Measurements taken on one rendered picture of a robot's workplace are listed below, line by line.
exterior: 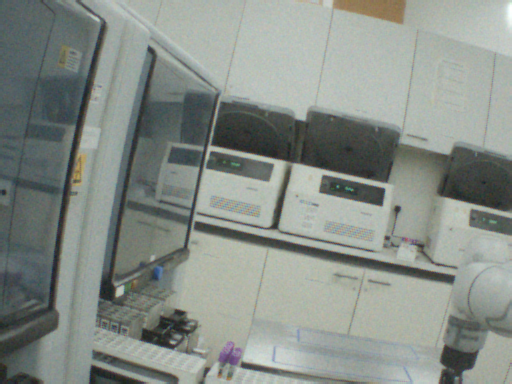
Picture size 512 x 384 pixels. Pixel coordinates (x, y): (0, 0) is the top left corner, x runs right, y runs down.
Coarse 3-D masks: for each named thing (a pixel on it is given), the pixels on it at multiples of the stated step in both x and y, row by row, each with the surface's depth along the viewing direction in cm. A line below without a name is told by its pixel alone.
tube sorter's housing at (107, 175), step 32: (128, 32) 100; (160, 32) 174; (128, 64) 102; (192, 64) 172; (128, 96) 107; (128, 128) 174; (96, 160) 101; (96, 192) 102; (96, 224) 105; (96, 256) 107; (96, 288) 110
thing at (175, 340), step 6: (168, 336) 150; (174, 336) 151; (180, 336) 152; (162, 342) 145; (168, 342) 145; (174, 342) 146; (180, 342) 151; (186, 342) 155; (174, 348) 145; (180, 348) 149; (186, 348) 156
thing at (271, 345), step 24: (264, 336) 168; (288, 336) 173; (312, 336) 177; (336, 336) 182; (264, 360) 146; (288, 360) 150; (312, 360) 153; (336, 360) 156; (360, 360) 159; (384, 360) 162; (408, 360) 165; (432, 360) 168
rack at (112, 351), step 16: (96, 336) 120; (112, 336) 124; (96, 352) 122; (112, 352) 116; (128, 352) 117; (144, 352) 119; (160, 352) 121; (176, 352) 124; (112, 368) 116; (128, 368) 123; (144, 368) 125; (160, 368) 115; (176, 368) 114; (192, 368) 116
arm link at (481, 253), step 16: (480, 240) 109; (496, 240) 108; (464, 256) 111; (480, 256) 107; (496, 256) 106; (464, 272) 108; (480, 272) 104; (464, 288) 107; (464, 304) 106; (464, 320) 108
